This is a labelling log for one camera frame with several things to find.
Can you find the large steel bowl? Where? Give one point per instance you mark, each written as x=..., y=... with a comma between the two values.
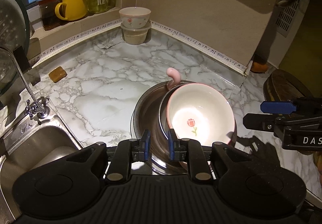
x=146, y=118

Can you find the floral ceramic bowl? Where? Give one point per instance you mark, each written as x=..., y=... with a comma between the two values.
x=134, y=18

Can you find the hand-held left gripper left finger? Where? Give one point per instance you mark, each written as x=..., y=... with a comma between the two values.
x=145, y=143

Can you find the small steel bowl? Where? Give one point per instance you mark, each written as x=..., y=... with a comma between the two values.
x=163, y=116

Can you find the clear plastic container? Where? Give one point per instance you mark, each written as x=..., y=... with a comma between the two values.
x=135, y=35

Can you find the brown soap bar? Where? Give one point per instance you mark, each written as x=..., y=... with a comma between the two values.
x=57, y=74

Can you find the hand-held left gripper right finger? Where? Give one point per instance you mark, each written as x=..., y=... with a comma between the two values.
x=173, y=146

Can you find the white bowl with pink rim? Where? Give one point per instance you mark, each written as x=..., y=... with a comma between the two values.
x=201, y=105

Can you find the chrome faucet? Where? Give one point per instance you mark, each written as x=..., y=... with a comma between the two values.
x=25, y=80

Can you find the green rimmed pot lid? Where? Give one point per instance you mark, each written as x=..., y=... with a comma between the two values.
x=10, y=38

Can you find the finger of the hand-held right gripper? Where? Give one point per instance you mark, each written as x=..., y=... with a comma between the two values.
x=261, y=121
x=276, y=107

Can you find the yellow mug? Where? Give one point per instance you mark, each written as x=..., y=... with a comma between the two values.
x=74, y=7

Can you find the round wooden cutting board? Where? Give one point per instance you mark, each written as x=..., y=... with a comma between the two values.
x=284, y=85

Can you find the white vent grille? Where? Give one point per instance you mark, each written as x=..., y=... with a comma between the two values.
x=289, y=12

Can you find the patterned white edge tape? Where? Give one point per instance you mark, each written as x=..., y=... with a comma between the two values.
x=191, y=40

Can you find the brown glass jar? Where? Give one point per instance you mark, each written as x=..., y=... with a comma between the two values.
x=50, y=12

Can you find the orange object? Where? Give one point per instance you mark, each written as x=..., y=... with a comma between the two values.
x=259, y=67

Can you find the steel sink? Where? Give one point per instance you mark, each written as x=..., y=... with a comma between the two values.
x=32, y=138

